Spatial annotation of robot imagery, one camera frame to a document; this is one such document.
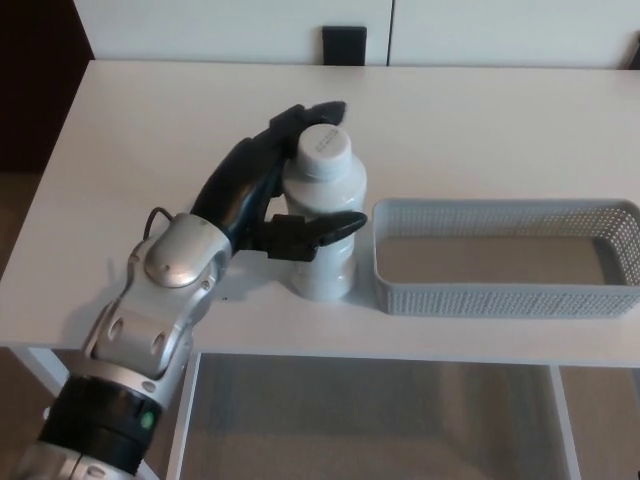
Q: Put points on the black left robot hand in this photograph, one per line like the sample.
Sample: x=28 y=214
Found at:
x=235 y=180

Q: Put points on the white plastic bottle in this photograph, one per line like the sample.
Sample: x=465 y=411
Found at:
x=330 y=190

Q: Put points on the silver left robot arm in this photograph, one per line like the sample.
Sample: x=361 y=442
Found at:
x=150 y=310

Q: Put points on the grey perforated plastic basket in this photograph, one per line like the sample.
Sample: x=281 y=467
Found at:
x=500 y=300

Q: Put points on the black wall socket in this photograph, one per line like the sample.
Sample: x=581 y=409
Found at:
x=344 y=45

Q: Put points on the dark brown wall panel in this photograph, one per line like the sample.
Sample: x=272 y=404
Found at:
x=40 y=85

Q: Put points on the white desk leg frame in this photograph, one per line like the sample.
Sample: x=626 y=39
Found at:
x=42 y=367

